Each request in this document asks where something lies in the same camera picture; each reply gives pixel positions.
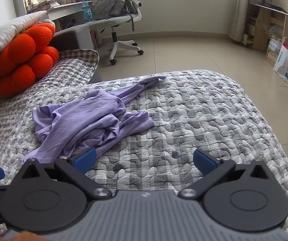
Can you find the teal plastic bag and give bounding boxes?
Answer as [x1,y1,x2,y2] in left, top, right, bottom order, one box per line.
[82,1,95,21]

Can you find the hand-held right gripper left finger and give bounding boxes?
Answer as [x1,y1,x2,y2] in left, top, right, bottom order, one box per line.
[17,148,112,199]

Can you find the grey checked sofa cover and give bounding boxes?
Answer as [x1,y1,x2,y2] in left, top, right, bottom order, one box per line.
[0,49,100,153]

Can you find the plush toy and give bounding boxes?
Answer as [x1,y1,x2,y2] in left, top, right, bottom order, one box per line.
[37,18,56,28]

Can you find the stack of books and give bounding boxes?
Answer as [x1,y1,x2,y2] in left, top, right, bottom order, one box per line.
[27,0,62,12]

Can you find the red white box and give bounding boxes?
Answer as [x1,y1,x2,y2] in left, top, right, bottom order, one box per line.
[90,29,102,48]

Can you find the purple pants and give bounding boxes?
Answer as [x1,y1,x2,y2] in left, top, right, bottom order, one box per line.
[24,74,167,165]

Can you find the grey backpack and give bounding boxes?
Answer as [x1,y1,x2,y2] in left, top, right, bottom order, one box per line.
[93,0,132,21]

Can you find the grey white puckered quilt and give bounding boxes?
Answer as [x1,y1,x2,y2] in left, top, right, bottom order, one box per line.
[0,69,288,239]

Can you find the white grey office chair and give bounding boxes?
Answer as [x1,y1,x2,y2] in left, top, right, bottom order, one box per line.
[82,0,145,65]

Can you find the white pillow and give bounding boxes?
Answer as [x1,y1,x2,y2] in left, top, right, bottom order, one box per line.
[0,10,49,54]

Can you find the orange pumpkin cushion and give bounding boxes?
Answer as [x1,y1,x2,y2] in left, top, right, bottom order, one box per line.
[0,46,60,98]
[0,22,55,77]

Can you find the white plastic bag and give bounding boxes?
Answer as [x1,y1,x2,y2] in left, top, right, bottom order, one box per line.
[269,38,283,53]

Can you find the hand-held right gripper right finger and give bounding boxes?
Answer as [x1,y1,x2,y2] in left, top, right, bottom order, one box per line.
[178,149,276,199]

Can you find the orange pumpkin cushions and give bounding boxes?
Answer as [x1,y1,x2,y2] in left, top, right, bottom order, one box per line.
[0,25,102,114]

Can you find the wooden shelf desk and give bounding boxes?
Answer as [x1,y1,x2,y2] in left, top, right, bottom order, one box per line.
[243,0,288,68]

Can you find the white desk with shelves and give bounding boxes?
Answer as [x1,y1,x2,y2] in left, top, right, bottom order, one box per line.
[20,0,95,34]

